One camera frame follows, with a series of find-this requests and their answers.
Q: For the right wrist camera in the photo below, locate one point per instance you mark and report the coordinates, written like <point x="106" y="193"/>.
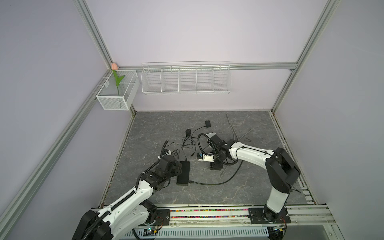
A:
<point x="205" y="158"/>

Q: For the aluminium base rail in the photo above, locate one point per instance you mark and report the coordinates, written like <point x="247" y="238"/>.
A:
<point x="240" y="215"/>

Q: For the artificial tulip flower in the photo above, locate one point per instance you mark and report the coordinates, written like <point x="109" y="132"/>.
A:
<point x="118" y="78"/>

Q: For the white wire shelf basket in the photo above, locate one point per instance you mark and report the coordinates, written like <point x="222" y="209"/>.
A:
<point x="187" y="77"/>

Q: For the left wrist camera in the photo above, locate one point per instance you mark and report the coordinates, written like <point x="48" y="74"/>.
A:
<point x="167" y="152"/>

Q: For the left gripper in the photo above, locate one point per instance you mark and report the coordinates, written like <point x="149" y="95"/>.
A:
<point x="177" y="168"/>

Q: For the black network switch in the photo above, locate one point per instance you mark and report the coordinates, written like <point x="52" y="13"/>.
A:
<point x="184" y="177"/>

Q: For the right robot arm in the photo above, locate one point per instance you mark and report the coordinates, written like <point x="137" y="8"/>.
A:
<point x="281" y="168"/>

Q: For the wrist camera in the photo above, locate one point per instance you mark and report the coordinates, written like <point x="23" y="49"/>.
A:
<point x="167" y="152"/>
<point x="205" y="158"/>

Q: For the white mesh corner basket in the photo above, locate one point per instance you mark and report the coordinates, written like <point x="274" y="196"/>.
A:
<point x="108" y="95"/>

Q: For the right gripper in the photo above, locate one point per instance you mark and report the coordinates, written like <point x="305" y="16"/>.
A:
<point x="213" y="165"/>

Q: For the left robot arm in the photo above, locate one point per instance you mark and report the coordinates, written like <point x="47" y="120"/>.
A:
<point x="129" y="204"/>

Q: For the black cube power adapter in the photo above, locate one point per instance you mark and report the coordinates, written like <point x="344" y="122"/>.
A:
<point x="208" y="124"/>

